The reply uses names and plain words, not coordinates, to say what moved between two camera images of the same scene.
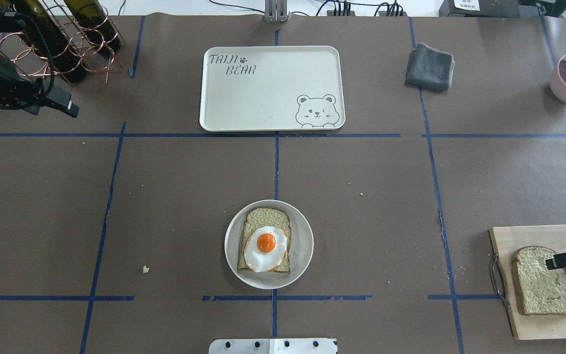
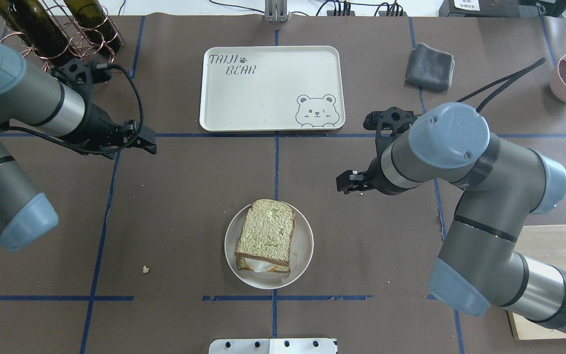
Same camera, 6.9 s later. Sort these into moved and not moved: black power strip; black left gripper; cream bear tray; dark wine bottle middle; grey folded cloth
Moved: black left gripper
Not moved: black power strip; cream bear tray; grey folded cloth; dark wine bottle middle
